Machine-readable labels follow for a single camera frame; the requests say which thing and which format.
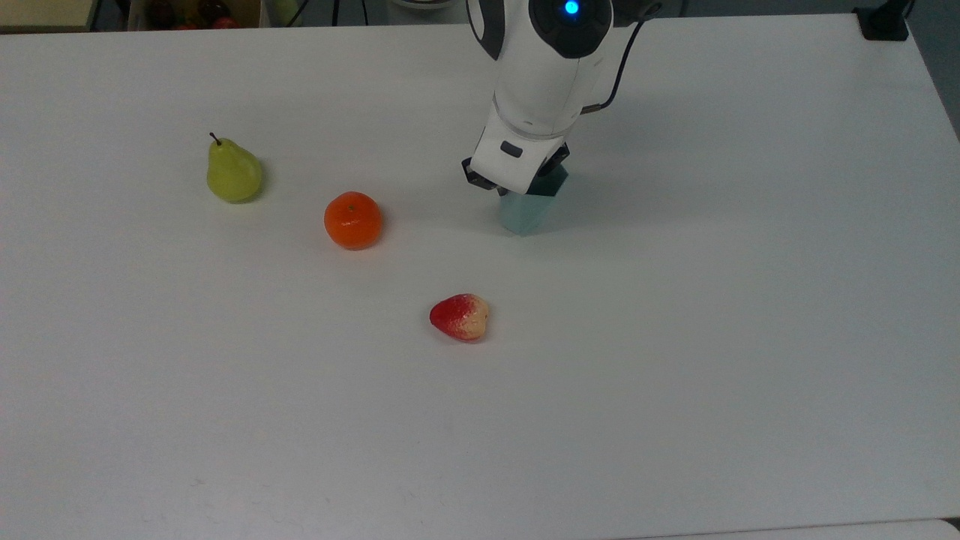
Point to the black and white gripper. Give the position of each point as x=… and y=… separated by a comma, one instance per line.
x=514, y=161

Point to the red toy strawberry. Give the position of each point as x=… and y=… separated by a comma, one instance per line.
x=460, y=317

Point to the orange toy mandarin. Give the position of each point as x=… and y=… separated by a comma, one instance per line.
x=352, y=220

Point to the green toy pear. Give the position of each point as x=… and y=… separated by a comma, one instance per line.
x=233, y=176

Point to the wooden board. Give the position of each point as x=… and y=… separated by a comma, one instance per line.
x=45, y=13

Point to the light blue faceted mug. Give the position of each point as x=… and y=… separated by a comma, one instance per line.
x=523, y=214

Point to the black table clamp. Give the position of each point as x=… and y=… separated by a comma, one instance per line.
x=883, y=22

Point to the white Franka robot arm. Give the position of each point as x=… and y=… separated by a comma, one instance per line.
x=547, y=60

